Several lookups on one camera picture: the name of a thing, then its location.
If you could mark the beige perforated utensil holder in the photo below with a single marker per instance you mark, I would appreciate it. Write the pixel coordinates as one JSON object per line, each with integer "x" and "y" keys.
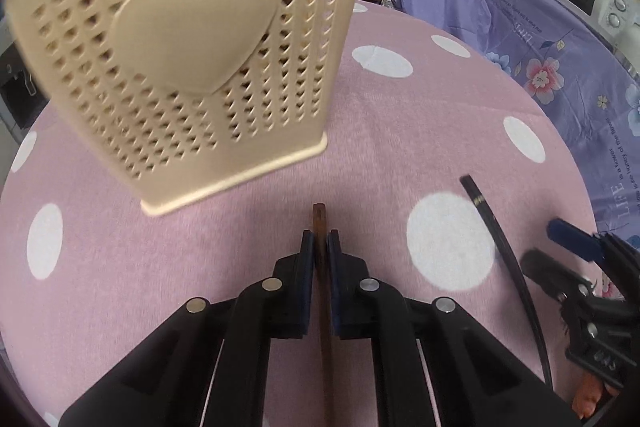
{"x": 190, "y": 57}

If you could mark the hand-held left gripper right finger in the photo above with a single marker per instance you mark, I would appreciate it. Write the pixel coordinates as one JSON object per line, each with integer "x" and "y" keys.
{"x": 336, "y": 279}

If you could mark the pink polka dot tablecloth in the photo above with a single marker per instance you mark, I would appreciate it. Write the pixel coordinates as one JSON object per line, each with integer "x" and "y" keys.
{"x": 425, "y": 157}

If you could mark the black chopstick with thin band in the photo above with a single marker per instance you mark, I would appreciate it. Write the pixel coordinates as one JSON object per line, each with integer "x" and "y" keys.
{"x": 500, "y": 242}

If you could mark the person's right hand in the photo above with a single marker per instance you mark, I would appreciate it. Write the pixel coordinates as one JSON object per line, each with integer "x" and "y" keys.
{"x": 587, "y": 399}

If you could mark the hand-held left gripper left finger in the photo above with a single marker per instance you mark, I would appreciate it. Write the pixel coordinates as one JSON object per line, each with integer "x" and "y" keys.
{"x": 308, "y": 279}

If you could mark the brown wooden chopstick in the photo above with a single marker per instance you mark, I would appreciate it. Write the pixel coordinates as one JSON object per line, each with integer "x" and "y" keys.
{"x": 320, "y": 219}

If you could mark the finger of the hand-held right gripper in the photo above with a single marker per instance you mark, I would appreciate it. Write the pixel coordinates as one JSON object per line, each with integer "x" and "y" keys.
{"x": 547, "y": 269}
{"x": 575, "y": 237}

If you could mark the purple floral cloth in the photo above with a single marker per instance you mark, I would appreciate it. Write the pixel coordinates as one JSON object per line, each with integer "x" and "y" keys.
{"x": 550, "y": 72}

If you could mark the dark appliance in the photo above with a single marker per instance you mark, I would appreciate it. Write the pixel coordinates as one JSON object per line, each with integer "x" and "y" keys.
{"x": 20, "y": 92}

